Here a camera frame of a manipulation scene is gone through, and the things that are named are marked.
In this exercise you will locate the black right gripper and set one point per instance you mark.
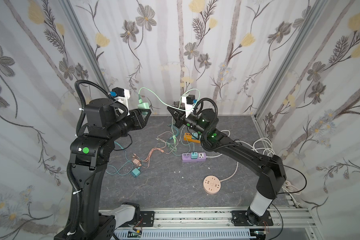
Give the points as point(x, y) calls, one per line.
point(181, 120)

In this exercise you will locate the pink round power strip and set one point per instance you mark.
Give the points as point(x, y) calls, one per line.
point(211, 185)

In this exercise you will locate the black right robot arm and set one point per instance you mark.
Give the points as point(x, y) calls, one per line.
point(270, 170)

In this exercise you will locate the green charger plug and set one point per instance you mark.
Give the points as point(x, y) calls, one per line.
point(144, 106)

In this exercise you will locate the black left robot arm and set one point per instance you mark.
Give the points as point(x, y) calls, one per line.
point(85, 170)

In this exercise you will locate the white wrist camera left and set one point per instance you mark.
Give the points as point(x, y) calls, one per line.
point(121, 95)

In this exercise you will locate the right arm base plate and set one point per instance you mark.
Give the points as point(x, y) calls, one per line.
point(243, 219)

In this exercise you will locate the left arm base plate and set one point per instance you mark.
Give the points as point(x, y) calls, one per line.
point(146, 219)

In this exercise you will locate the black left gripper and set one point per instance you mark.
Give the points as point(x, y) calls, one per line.
point(139, 119)

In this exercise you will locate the purple power strip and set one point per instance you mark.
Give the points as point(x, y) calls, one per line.
point(194, 157)

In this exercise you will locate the orange power strip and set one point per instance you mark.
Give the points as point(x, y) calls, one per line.
point(190, 138)

